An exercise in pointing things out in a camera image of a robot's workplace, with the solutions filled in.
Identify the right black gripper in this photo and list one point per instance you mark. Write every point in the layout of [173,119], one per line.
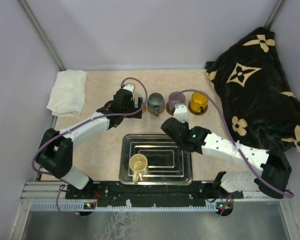
[184,123]

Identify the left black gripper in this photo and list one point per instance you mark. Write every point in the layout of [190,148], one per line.
[139,104]

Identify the white and blue mug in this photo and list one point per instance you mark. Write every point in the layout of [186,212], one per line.
[138,95]

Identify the brown wooden coaster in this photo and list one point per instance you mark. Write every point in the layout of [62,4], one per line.
[168,110]
[202,110]
[144,109]

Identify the woven rattan coaster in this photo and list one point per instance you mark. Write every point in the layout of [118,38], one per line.
[155,110]

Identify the grey metal mug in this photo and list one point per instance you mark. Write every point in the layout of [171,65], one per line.
[156,99]

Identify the yellow glass mug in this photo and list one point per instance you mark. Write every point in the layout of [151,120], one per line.
[199,99]

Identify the purple mug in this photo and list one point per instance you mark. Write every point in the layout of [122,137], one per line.
[175,98]

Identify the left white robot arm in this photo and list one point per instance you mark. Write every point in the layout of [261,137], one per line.
[55,153]

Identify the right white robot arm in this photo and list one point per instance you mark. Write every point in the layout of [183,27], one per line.
[267,171]

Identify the metal tray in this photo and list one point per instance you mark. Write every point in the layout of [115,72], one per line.
[167,164]

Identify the white folded cloth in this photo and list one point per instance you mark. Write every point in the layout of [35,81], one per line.
[68,94]

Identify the cream mug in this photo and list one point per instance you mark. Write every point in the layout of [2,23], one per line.
[138,163]

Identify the black floral blanket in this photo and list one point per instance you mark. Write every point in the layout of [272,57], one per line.
[258,104]

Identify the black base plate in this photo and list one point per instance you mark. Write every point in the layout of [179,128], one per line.
[205,189]

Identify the aluminium frame rail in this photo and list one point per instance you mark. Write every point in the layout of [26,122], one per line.
[51,196]

